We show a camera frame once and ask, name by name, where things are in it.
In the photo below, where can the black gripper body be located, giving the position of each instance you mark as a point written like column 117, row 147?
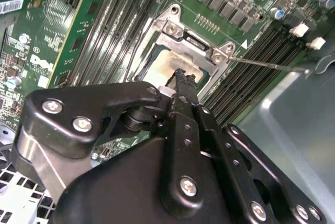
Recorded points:
column 117, row 190

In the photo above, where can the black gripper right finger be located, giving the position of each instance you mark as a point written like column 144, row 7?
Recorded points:
column 232, row 154

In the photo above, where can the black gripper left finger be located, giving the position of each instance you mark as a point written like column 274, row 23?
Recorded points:
column 78, row 103

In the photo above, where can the silver CPU plate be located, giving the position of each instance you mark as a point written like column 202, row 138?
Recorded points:
column 162, row 64

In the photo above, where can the metal socket cover frame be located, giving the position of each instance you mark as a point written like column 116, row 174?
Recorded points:
column 183, row 47

